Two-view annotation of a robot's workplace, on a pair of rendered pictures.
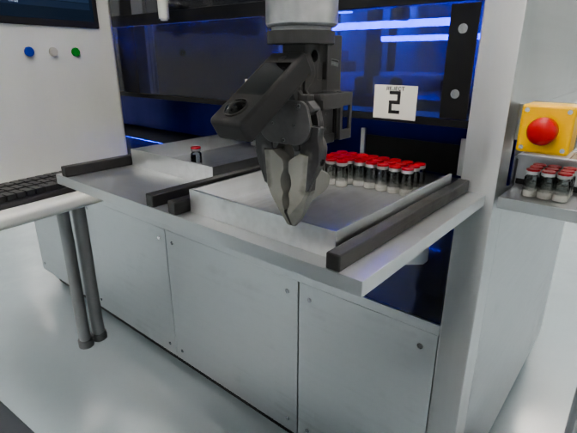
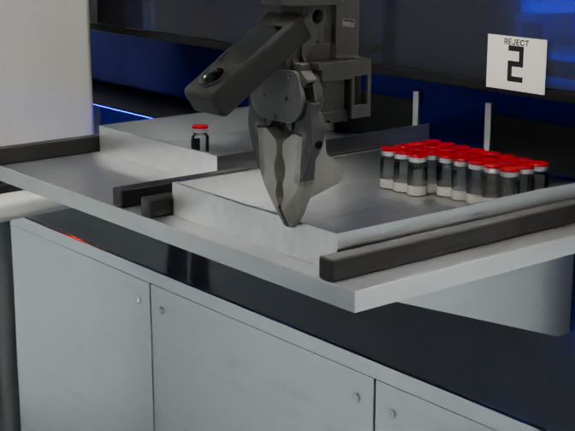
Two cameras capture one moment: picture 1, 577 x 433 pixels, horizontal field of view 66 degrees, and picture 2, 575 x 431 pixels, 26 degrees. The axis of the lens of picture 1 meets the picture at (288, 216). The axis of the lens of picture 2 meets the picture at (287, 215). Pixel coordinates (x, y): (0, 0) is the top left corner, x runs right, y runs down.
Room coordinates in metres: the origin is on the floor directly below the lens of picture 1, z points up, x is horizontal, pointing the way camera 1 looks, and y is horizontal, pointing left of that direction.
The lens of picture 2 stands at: (-0.58, -0.22, 1.20)
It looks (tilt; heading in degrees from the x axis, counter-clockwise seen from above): 14 degrees down; 11
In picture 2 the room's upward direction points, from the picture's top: straight up
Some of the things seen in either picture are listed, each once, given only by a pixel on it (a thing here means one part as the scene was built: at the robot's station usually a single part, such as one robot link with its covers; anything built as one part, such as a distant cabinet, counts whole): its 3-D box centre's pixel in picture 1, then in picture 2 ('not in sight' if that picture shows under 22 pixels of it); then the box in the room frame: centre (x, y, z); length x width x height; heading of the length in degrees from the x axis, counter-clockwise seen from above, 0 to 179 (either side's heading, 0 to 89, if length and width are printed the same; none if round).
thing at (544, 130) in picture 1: (543, 131); not in sight; (0.66, -0.37, 0.99); 0.04 x 0.04 x 0.04; 50
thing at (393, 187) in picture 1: (365, 173); (453, 176); (0.75, -0.13, 0.90); 0.18 x 0.02 x 0.05; 50
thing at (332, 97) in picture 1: (305, 90); (308, 56); (0.51, -0.02, 1.06); 0.09 x 0.08 x 0.12; 140
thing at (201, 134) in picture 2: (196, 158); (200, 144); (0.88, 0.19, 0.90); 0.02 x 0.02 x 0.04
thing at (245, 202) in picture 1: (328, 192); (379, 197); (0.67, -0.06, 0.90); 0.34 x 0.26 x 0.04; 140
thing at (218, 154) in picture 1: (232, 152); (264, 138); (0.98, 0.13, 0.90); 0.34 x 0.26 x 0.04; 140
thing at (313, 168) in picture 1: (305, 150); (301, 130); (0.47, -0.02, 1.00); 0.05 x 0.02 x 0.09; 50
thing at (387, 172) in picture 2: not in sight; (389, 167); (0.79, -0.06, 0.90); 0.02 x 0.02 x 0.05
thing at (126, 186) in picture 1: (267, 184); (307, 189); (0.81, 0.04, 0.87); 0.70 x 0.48 x 0.02; 50
